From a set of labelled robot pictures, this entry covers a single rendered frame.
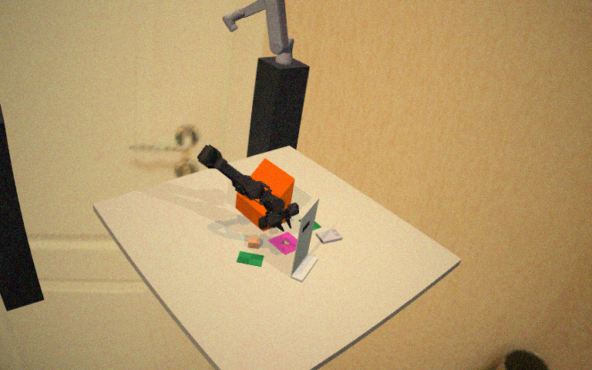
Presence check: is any pink flat square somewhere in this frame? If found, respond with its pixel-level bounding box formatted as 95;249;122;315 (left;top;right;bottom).
268;232;298;255

